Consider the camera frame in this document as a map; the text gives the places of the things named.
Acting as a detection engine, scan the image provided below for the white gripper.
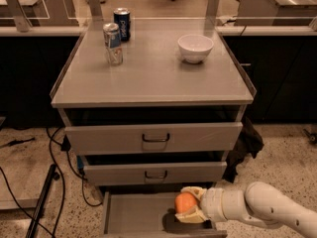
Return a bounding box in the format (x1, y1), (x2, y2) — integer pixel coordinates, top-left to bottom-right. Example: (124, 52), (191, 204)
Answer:
(175, 186), (226, 224)

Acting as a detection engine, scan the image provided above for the orange fruit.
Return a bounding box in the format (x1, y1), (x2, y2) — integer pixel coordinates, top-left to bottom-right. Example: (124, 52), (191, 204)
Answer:
(174, 192), (197, 213)

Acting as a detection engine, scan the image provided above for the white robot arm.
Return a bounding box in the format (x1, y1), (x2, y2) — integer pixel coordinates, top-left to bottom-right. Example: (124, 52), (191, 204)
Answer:
(174, 181), (317, 238)

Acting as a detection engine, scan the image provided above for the bottom grey drawer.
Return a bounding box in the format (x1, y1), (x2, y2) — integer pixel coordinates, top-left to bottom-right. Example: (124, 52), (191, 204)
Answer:
(100, 192), (227, 238)

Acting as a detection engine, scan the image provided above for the grey drawer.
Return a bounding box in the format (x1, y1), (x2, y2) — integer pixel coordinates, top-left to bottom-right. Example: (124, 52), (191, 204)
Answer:
(65, 122), (243, 156)
(100, 192), (227, 238)
(84, 162), (226, 185)

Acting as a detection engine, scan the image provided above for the grey drawer cabinet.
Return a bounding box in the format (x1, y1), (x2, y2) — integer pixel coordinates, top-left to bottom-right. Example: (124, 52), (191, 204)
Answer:
(50, 17), (258, 196)

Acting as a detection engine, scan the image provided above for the middle grey drawer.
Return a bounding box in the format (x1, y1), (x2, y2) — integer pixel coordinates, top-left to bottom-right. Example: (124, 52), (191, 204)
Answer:
(84, 162), (226, 185)

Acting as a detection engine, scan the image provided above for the top grey drawer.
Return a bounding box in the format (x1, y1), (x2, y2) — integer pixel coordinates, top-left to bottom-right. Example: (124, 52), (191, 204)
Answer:
(65, 122), (243, 156)

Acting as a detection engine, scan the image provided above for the dark cloth on floor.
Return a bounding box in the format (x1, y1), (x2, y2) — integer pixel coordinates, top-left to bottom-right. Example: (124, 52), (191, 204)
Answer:
(223, 117), (264, 183)

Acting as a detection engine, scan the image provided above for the black bar on floor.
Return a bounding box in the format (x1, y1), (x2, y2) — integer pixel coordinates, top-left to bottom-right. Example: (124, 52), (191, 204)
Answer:
(26, 164), (56, 238)

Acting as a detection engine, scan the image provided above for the white ceramic bowl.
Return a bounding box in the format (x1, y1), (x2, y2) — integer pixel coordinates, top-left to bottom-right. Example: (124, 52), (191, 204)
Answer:
(177, 34), (214, 63)

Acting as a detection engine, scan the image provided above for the silver soda can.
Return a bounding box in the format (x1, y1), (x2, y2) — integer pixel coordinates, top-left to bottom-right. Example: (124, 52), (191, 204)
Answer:
(103, 23), (123, 65)

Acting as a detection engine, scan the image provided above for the blue pepsi can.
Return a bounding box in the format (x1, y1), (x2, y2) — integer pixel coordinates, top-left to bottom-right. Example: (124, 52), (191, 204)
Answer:
(113, 8), (131, 42)

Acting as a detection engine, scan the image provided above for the black floor cable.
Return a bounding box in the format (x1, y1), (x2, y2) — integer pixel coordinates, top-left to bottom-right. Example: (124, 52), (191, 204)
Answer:
(0, 126), (103, 238)

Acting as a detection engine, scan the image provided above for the right grey support post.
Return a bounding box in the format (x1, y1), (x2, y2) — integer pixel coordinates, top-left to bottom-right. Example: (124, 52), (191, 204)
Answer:
(206, 0), (220, 22)

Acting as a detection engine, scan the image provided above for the grey support post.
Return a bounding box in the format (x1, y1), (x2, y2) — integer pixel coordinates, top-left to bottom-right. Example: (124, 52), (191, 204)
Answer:
(206, 0), (220, 22)
(6, 0), (32, 33)
(88, 0), (103, 21)

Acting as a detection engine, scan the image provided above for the middle grey support post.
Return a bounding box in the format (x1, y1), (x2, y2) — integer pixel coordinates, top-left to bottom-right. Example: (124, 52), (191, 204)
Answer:
(88, 0), (103, 21)

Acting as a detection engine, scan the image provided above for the left grey support post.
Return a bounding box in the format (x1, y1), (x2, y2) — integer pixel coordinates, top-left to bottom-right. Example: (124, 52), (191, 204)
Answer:
(6, 0), (32, 33)

